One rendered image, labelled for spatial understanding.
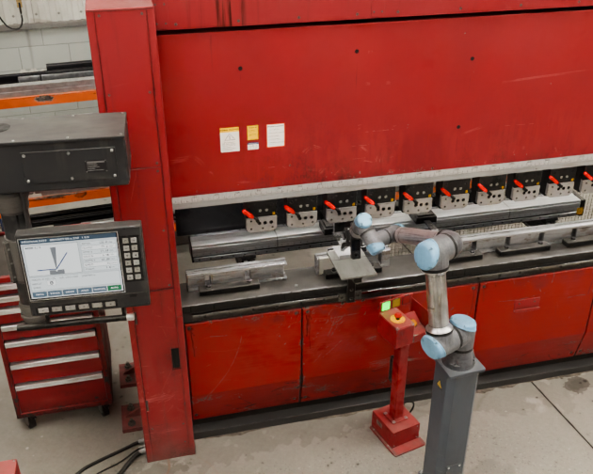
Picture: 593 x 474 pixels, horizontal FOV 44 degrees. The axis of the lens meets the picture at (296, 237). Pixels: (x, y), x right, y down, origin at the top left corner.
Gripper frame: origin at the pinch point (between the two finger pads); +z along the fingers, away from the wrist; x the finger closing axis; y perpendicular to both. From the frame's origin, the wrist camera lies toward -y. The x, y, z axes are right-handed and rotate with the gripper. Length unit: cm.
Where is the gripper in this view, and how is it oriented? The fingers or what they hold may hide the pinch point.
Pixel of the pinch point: (348, 250)
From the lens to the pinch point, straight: 364.5
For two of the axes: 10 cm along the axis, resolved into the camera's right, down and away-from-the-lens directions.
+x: -9.7, 1.2, -2.1
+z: -1.5, 3.6, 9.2
